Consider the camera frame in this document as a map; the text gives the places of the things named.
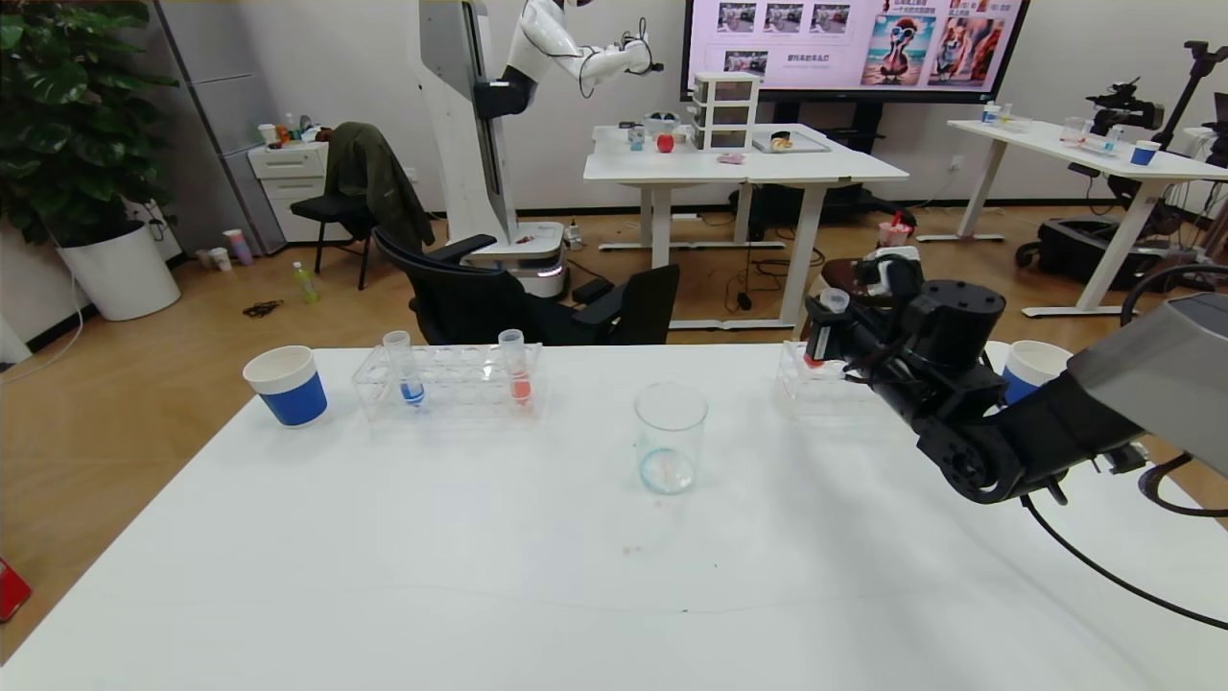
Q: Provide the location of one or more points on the white drawer cabinet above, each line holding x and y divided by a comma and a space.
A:
291, 184

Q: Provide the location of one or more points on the dark green jacket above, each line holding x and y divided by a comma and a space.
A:
377, 180

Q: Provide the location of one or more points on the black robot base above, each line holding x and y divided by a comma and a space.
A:
1084, 251

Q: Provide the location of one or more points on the white drawer organizer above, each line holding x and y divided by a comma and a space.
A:
726, 111

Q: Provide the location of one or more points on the black desktop robot arm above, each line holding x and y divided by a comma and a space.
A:
1122, 110

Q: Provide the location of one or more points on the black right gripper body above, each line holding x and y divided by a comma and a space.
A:
822, 335

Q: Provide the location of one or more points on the small blue paper cup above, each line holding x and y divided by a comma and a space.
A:
1145, 154

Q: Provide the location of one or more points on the small white cup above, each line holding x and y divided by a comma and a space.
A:
220, 260

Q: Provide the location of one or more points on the blue pigment test tube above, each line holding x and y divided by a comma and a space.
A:
411, 390

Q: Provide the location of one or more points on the green leafy plant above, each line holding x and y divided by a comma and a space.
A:
67, 113

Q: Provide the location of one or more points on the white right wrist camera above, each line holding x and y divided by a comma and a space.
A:
890, 269

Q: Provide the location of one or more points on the green drink bottle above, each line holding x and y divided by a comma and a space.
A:
305, 285

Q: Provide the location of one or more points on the clear test tube rack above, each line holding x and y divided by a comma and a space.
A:
460, 382
815, 393

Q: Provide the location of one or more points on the black four-leg chair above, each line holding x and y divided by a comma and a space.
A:
329, 211

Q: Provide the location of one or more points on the black office chair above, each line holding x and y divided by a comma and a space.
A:
643, 305
475, 305

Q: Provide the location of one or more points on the pink drink cup with straw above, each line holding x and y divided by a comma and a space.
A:
894, 233

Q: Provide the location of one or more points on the grey tall cabinet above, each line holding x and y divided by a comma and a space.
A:
225, 96

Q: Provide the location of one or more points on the white humanoid robot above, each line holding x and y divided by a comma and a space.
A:
470, 115

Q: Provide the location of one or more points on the white standing desk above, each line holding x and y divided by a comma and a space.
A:
1055, 146
748, 167

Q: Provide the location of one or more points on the red pigment test tube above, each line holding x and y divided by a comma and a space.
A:
836, 300
519, 386

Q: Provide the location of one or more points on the grey tray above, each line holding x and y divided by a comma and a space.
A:
801, 144

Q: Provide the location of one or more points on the large display screen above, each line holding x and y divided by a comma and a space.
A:
844, 48

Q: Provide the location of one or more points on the brown top stool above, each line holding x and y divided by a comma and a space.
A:
844, 274

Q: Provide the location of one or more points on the glass beaker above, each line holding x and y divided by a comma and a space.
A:
669, 451

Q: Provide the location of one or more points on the red box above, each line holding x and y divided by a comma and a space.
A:
11, 588

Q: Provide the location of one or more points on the white planter pot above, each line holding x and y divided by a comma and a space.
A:
120, 276

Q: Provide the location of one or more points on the paper cup blue sleeve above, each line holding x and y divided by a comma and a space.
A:
1031, 369
290, 393

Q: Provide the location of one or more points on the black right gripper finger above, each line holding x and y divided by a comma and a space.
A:
815, 326
852, 344

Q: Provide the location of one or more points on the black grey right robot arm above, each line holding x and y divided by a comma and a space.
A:
1151, 384

